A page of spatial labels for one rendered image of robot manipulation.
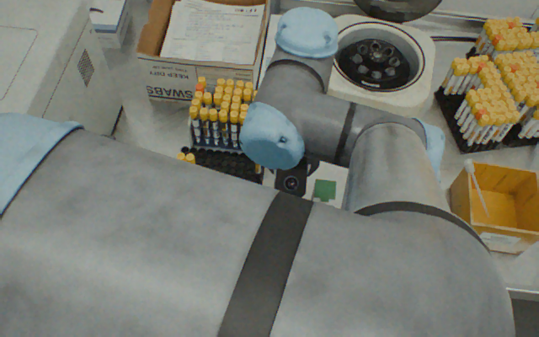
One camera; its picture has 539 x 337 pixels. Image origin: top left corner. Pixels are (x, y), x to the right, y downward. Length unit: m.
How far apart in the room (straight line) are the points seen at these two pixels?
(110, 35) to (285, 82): 0.72
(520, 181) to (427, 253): 0.86
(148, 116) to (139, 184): 0.92
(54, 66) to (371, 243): 0.71
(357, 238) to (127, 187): 0.08
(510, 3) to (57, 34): 1.01
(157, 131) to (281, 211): 0.90
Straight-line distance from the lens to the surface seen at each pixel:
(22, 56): 0.83
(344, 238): 0.16
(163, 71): 1.02
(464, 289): 0.18
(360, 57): 1.05
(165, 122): 1.06
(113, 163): 0.17
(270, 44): 1.10
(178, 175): 0.17
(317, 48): 0.57
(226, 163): 0.97
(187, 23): 1.17
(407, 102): 0.98
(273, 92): 0.54
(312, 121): 0.52
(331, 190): 0.89
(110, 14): 1.23
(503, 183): 1.03
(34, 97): 0.78
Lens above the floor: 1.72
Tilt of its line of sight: 58 degrees down
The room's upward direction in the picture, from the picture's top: 4 degrees clockwise
